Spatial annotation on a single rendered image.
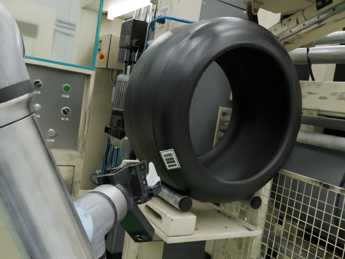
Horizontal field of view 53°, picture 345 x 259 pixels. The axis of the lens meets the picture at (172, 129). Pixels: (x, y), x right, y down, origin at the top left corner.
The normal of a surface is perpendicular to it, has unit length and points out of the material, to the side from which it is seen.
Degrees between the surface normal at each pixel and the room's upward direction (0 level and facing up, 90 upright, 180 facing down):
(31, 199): 88
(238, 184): 101
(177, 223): 90
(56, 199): 71
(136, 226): 126
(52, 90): 90
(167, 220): 90
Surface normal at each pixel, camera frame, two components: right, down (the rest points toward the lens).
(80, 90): 0.50, 0.14
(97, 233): 0.93, 0.07
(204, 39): -0.03, -0.47
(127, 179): 0.91, -0.18
